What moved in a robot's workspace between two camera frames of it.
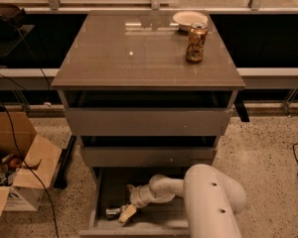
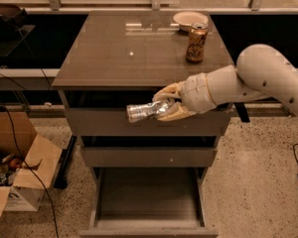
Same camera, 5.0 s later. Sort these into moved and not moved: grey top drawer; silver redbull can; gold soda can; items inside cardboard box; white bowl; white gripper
Moved: white gripper; silver redbull can
Not moved: gold soda can; items inside cardboard box; grey top drawer; white bowl
